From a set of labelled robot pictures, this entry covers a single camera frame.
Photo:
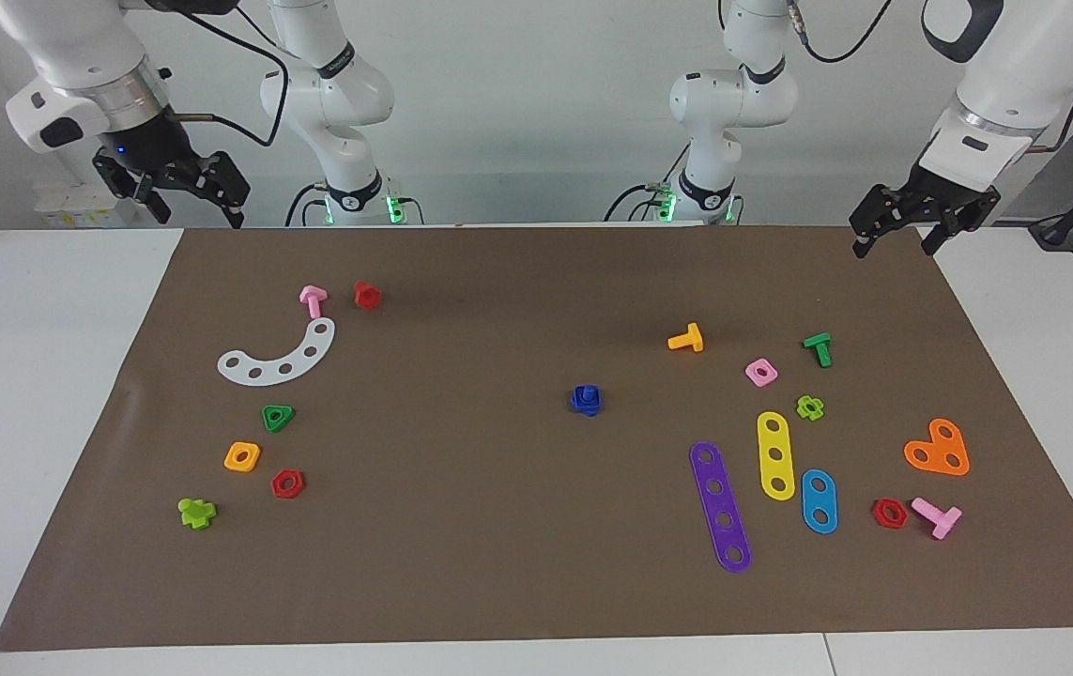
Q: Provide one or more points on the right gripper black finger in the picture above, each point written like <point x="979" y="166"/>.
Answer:
<point x="222" y="183"/>
<point x="137" y="192"/>

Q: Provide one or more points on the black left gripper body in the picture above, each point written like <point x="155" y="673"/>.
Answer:
<point x="944" y="188"/>

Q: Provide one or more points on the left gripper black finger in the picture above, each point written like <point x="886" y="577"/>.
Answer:
<point x="963" y="218"/>
<point x="879" y="216"/>

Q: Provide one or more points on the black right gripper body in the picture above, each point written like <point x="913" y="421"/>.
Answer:
<point x="149" y="145"/>

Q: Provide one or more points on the blue plastic screw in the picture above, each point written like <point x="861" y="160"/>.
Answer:
<point x="585" y="393"/>

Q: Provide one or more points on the blue square nut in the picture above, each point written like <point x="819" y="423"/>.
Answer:
<point x="586" y="407"/>

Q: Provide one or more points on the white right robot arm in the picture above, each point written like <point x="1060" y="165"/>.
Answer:
<point x="329" y="94"/>

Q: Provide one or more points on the white cardboard boxes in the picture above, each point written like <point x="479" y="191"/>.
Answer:
<point x="76" y="211"/>

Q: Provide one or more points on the dark green plastic screw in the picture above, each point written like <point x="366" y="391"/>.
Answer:
<point x="819" y="347"/>

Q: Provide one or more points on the pink plastic screw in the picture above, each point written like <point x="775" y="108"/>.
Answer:
<point x="314" y="299"/>
<point x="938" y="516"/>

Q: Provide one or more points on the red plastic screw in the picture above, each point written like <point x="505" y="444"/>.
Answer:
<point x="367" y="295"/>

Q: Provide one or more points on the white curved perforated plate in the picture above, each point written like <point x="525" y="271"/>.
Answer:
<point x="287" y="361"/>

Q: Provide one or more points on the pink square nut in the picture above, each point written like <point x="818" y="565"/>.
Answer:
<point x="761" y="373"/>

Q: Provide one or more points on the lime green flower nut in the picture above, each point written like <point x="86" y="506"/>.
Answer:
<point x="810" y="407"/>

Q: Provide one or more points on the orange plastic screw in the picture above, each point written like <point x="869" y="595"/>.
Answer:
<point x="686" y="339"/>

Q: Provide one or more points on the orange heart plate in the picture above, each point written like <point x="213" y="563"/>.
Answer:
<point x="940" y="451"/>

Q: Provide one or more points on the green triangle nut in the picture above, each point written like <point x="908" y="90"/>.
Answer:
<point x="278" y="418"/>

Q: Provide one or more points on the yellow three-hole plate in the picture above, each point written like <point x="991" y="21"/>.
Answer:
<point x="775" y="455"/>

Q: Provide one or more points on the orange square nut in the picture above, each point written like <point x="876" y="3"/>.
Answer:
<point x="242" y="457"/>

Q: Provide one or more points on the blue two-hole plate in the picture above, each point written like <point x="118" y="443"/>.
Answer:
<point x="819" y="501"/>

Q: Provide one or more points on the red hexagon nut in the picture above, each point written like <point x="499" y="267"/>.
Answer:
<point x="288" y="483"/>
<point x="889" y="513"/>

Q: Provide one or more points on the lime green plastic screw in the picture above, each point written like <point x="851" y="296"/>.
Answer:
<point x="195" y="513"/>

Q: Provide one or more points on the purple four-hole plate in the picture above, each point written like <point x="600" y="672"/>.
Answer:
<point x="720" y="507"/>

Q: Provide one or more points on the brown table mat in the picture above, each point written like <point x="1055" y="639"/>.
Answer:
<point x="536" y="526"/>

